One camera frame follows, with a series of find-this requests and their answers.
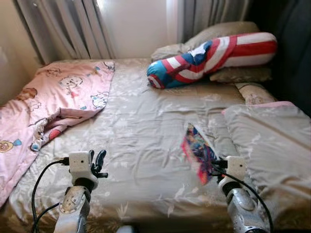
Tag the anime comic book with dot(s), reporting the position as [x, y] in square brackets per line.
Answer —
[198, 153]

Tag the beige floral bed sheet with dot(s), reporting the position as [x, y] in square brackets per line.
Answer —
[146, 145]

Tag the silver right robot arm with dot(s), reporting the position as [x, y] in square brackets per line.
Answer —
[243, 206]

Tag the beige floral quilt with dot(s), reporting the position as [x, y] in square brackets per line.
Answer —
[272, 150]

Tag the pink cartoon bear blanket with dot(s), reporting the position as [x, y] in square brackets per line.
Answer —
[53, 97]

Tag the cream cartoon pillow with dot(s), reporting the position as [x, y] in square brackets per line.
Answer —
[255, 93]

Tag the beige floral pillow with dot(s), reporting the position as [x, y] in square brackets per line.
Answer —
[218, 31]
[243, 74]

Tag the Captain America bolster pillow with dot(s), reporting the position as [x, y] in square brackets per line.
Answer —
[214, 58]

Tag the dark bulky furniture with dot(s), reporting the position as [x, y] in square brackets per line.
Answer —
[291, 58]

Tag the grey curtain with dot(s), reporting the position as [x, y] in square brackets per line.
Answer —
[209, 17]
[63, 29]

